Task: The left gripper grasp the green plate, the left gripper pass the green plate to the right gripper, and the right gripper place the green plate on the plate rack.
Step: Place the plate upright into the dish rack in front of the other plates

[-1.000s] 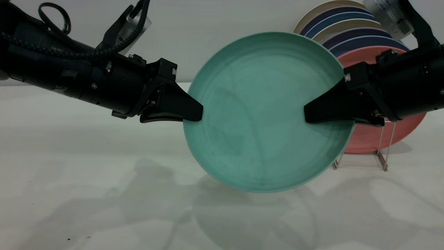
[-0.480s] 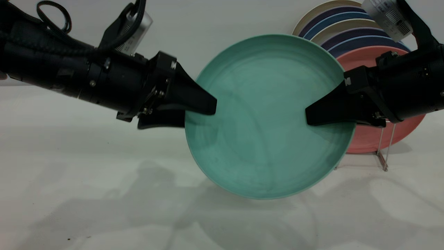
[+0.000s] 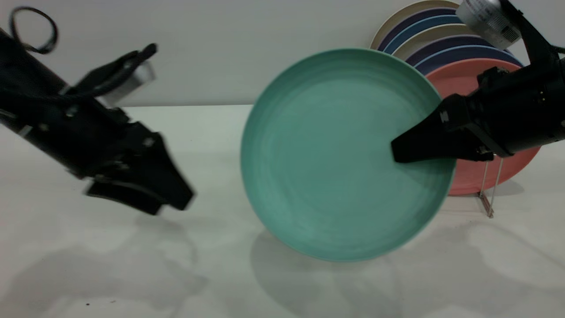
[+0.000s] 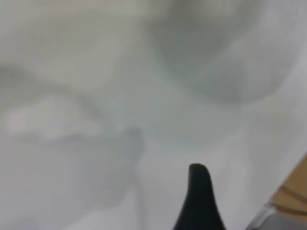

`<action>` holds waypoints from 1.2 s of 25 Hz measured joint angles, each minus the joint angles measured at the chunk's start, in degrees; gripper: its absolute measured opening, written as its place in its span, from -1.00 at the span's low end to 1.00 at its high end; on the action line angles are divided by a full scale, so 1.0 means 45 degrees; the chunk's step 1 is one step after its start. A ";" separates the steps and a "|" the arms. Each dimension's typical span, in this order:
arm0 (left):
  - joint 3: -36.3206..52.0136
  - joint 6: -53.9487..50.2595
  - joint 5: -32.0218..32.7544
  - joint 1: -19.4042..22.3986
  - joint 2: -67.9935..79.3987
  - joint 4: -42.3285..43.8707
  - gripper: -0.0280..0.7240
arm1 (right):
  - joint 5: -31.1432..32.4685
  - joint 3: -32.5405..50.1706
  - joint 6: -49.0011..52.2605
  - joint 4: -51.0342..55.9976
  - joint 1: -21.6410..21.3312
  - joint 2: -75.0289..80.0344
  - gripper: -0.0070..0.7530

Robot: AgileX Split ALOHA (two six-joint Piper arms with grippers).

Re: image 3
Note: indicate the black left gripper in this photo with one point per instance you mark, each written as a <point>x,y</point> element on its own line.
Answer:
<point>110,145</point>

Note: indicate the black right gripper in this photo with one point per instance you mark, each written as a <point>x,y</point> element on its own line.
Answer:
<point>525,110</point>

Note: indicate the green plate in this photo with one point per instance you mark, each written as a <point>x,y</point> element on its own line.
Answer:
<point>335,154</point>

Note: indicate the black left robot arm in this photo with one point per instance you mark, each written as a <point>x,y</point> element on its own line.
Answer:
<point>31,101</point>

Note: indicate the pink plate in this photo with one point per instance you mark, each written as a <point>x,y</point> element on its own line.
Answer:
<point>485,176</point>

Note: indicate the dark purple plate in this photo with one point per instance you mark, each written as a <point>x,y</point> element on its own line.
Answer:
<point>441,44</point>
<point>412,20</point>

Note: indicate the beige plate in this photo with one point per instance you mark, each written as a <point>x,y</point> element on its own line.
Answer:
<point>423,39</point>
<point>397,17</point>

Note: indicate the teal blue plate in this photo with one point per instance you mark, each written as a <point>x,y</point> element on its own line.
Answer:
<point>423,24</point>

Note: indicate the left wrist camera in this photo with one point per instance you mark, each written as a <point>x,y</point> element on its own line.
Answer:
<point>132,79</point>

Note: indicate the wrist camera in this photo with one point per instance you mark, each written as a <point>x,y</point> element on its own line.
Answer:
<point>132,79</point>
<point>485,20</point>

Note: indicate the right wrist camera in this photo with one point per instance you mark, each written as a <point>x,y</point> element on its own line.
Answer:
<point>485,20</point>

